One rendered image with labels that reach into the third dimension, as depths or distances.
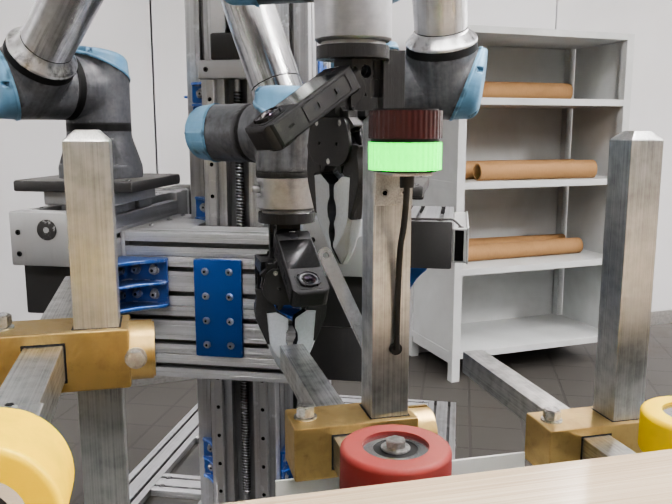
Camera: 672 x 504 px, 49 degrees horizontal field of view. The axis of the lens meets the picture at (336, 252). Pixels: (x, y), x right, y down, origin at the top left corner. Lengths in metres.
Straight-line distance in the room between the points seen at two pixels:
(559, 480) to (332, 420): 0.23
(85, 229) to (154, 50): 2.66
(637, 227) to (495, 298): 3.17
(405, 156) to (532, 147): 3.35
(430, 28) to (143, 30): 2.18
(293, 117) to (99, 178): 0.18
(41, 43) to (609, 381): 0.95
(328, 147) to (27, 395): 0.36
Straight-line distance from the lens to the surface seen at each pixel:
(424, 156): 0.58
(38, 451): 0.41
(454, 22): 1.20
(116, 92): 1.40
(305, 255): 0.88
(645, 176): 0.75
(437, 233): 1.36
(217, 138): 0.95
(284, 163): 0.88
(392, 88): 0.74
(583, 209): 3.93
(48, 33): 1.26
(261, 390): 1.47
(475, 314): 3.87
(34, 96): 1.31
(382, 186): 0.63
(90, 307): 0.62
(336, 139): 0.70
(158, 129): 3.23
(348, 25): 0.70
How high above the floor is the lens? 1.13
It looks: 10 degrees down
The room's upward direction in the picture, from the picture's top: straight up
